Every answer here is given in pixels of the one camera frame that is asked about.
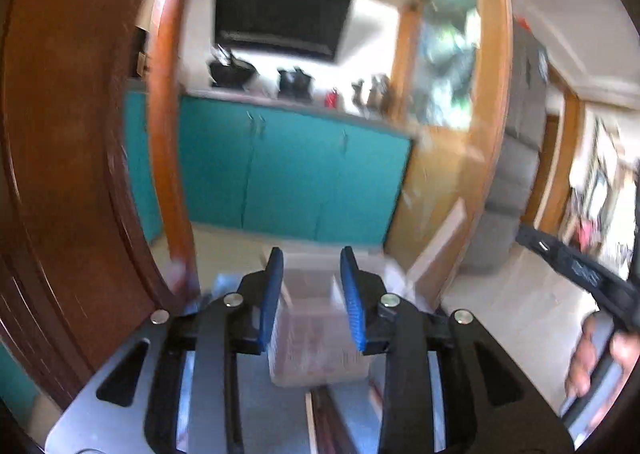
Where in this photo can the black wok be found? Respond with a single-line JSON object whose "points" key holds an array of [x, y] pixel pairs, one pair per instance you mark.
{"points": [[230, 72]]}

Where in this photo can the wood framed glass door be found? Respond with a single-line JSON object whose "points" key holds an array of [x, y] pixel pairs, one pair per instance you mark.
{"points": [[445, 174]]}

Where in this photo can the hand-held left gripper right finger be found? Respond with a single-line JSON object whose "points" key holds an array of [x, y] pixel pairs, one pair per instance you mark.
{"points": [[352, 304]]}

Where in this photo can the person's right hand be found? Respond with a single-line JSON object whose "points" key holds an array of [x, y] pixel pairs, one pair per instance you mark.
{"points": [[585, 359]]}

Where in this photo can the blue striped tablecloth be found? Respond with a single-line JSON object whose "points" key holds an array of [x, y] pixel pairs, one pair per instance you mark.
{"points": [[280, 419]]}

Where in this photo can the grey refrigerator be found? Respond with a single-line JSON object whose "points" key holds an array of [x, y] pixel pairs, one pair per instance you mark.
{"points": [[515, 159]]}

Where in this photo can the teal lower kitchen cabinet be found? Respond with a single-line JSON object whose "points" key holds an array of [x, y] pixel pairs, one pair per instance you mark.
{"points": [[300, 174]]}

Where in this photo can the grey kitchen countertop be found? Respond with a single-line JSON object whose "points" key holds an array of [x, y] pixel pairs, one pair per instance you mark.
{"points": [[300, 109]]}

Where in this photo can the black cooking pot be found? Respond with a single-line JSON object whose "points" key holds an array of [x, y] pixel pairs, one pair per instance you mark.
{"points": [[295, 82]]}

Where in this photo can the brown wooden door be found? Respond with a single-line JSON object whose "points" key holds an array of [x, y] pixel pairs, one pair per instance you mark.
{"points": [[65, 134]]}

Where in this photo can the black range hood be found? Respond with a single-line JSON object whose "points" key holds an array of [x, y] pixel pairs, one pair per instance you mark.
{"points": [[280, 9]]}

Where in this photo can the dark bottles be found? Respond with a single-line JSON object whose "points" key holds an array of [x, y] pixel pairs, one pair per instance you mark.
{"points": [[372, 92]]}

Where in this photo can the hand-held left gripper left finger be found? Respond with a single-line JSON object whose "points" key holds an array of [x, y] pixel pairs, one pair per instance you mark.
{"points": [[270, 304]]}

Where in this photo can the red canister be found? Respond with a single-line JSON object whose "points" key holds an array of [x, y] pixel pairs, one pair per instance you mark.
{"points": [[332, 99]]}

